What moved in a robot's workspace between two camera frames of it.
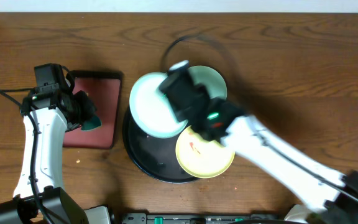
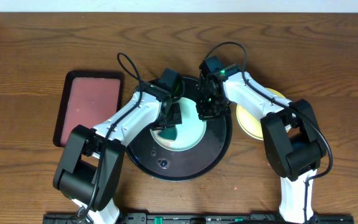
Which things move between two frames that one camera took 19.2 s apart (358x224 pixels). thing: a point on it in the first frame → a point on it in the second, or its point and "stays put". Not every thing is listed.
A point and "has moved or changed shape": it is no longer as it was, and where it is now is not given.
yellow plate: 201,158 has moved or changed shape
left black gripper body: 84,109 → 173,115
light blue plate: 150,109 has moved or changed shape
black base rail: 194,218 stays put
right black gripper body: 174,104 → 216,104
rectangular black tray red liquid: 104,87 stays put
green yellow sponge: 92,123 → 169,132
